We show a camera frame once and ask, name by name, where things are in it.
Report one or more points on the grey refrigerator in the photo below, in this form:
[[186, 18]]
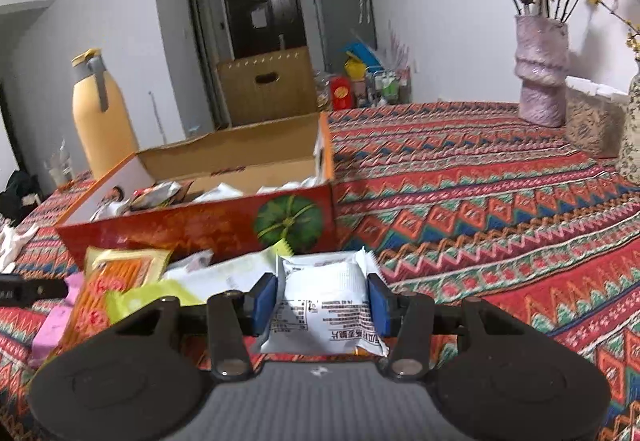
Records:
[[340, 21]]

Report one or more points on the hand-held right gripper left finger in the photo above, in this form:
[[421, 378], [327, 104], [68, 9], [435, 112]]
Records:
[[262, 305]]

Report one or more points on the brown wooden chair back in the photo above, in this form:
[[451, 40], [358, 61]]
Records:
[[280, 96]]

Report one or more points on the long orange snack packet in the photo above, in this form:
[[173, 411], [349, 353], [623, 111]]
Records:
[[120, 276]]

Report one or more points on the yellow flower branches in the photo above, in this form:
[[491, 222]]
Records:
[[625, 6]]

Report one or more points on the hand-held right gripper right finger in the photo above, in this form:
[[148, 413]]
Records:
[[380, 307]]

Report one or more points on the blue plastic item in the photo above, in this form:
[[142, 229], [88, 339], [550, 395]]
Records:
[[362, 52]]

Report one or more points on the orange cardboard box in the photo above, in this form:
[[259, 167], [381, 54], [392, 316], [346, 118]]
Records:
[[210, 226]]

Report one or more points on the clear food container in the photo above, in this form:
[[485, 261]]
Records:
[[592, 121]]

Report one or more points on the green and white snack packet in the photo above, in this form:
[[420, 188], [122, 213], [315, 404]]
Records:
[[225, 276]]

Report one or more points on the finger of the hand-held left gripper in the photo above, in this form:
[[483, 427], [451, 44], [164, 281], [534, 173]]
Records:
[[35, 290]]

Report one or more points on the red snack packet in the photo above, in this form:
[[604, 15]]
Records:
[[160, 196]]

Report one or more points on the yellow thermos jug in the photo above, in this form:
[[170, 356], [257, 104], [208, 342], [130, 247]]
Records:
[[102, 131]]

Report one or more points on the floral slim vase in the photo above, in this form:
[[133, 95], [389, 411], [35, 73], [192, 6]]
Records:
[[631, 141]]

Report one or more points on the dark entrance door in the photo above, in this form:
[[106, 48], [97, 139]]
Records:
[[280, 1]]

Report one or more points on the white cotton glove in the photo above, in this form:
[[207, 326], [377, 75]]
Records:
[[15, 246]]

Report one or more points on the glass cup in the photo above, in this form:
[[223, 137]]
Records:
[[60, 168]]

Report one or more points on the large pink snack packet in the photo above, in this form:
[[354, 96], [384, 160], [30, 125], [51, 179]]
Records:
[[55, 326]]

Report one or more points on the patterned red tablecloth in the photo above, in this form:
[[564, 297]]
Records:
[[475, 221]]

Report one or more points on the yellow bag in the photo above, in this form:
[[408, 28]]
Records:
[[356, 67]]

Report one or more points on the pink feather decoration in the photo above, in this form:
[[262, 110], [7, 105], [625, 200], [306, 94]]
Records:
[[397, 51]]

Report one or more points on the pink ceramic vase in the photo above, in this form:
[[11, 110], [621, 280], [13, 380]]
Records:
[[542, 76]]

